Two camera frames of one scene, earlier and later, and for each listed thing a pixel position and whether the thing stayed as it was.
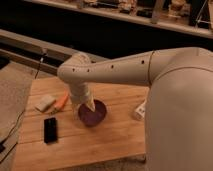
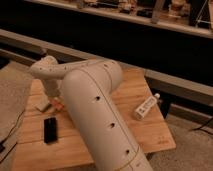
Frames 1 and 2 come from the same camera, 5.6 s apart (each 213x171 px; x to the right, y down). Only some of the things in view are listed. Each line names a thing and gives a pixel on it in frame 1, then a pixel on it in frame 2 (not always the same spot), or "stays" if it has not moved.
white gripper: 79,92 to 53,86
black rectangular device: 50,130 stays
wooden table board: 53,137 stays
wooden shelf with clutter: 190,16 stays
